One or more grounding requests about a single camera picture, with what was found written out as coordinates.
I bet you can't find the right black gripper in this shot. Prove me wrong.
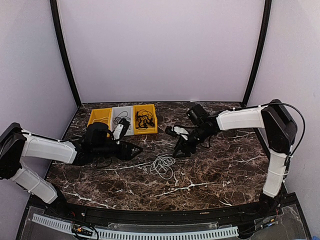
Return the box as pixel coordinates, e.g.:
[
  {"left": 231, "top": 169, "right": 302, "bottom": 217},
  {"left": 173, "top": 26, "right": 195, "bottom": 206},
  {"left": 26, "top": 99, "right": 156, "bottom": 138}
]
[{"left": 172, "top": 125, "right": 213, "bottom": 158}]

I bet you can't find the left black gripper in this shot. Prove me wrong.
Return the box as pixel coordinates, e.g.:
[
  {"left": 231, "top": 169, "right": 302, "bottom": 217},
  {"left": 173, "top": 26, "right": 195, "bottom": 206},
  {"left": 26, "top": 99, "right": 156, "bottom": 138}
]
[{"left": 92, "top": 139, "right": 143, "bottom": 161}]

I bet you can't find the thick black cable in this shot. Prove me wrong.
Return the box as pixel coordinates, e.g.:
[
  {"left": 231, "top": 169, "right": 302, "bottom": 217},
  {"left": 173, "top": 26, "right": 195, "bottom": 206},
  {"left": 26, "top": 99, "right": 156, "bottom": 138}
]
[{"left": 134, "top": 108, "right": 156, "bottom": 130}]

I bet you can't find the thin black cable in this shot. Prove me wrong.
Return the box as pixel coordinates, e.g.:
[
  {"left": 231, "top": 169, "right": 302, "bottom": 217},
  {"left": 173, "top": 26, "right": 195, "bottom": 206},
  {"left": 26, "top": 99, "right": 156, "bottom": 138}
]
[{"left": 112, "top": 109, "right": 131, "bottom": 126}]

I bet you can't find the grey plastic bin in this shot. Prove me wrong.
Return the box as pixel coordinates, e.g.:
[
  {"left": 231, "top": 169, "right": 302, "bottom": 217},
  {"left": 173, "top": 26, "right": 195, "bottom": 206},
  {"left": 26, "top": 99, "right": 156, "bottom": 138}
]
[{"left": 110, "top": 105, "right": 134, "bottom": 136}]

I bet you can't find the yellow plastic bin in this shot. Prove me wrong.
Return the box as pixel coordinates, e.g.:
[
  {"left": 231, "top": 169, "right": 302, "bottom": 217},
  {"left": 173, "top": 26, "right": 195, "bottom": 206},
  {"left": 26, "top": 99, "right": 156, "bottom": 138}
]
[
  {"left": 133, "top": 104, "right": 158, "bottom": 135},
  {"left": 87, "top": 108, "right": 112, "bottom": 138}
]

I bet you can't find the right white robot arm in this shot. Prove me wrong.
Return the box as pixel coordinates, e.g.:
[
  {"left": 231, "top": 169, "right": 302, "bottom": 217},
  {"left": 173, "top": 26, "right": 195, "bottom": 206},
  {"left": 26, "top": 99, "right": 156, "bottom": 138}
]
[{"left": 166, "top": 99, "right": 298, "bottom": 217}]

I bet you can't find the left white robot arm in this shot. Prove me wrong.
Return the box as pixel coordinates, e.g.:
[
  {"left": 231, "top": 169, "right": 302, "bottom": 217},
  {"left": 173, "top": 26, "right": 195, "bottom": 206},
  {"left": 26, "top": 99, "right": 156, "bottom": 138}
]
[{"left": 0, "top": 119, "right": 143, "bottom": 218}]

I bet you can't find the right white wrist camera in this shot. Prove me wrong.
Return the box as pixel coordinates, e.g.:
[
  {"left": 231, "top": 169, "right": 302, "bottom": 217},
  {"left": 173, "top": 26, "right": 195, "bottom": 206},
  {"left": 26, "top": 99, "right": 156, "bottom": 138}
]
[{"left": 165, "top": 125, "right": 193, "bottom": 140}]

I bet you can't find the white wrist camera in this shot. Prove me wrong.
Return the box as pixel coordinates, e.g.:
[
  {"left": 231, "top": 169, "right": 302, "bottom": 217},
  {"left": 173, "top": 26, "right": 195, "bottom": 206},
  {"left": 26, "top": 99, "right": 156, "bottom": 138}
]
[
  {"left": 112, "top": 118, "right": 130, "bottom": 145},
  {"left": 165, "top": 125, "right": 193, "bottom": 140}
]

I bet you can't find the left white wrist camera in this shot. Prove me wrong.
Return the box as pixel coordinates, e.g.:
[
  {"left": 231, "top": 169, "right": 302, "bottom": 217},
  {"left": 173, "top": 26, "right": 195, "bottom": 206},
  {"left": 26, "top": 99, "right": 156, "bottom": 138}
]
[{"left": 112, "top": 118, "right": 130, "bottom": 145}]

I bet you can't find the white slotted cable duct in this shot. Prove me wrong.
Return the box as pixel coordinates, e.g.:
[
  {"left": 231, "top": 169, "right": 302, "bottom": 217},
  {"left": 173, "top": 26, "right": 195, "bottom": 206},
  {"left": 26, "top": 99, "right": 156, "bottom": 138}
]
[{"left": 32, "top": 214, "right": 239, "bottom": 240}]

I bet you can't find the black front rail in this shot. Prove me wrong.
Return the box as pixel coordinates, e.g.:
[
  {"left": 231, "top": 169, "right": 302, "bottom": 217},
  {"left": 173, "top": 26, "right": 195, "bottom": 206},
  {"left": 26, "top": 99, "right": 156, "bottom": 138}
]
[{"left": 42, "top": 192, "right": 298, "bottom": 228}]

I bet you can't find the left black frame post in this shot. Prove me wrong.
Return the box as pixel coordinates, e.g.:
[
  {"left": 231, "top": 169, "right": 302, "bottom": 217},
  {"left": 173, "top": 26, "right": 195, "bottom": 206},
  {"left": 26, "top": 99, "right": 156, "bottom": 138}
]
[{"left": 49, "top": 0, "right": 82, "bottom": 108}]

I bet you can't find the black frame post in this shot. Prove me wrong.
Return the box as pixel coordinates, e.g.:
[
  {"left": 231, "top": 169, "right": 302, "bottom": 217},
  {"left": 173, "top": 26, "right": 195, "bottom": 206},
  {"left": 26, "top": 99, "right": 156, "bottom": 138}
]
[
  {"left": 241, "top": 0, "right": 272, "bottom": 107},
  {"left": 49, "top": 0, "right": 82, "bottom": 108}
]

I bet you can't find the right black frame post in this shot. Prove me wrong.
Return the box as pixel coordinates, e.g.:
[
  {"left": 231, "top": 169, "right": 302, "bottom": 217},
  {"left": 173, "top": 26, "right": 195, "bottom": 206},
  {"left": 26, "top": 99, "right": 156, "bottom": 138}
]
[{"left": 241, "top": 0, "right": 272, "bottom": 107}]

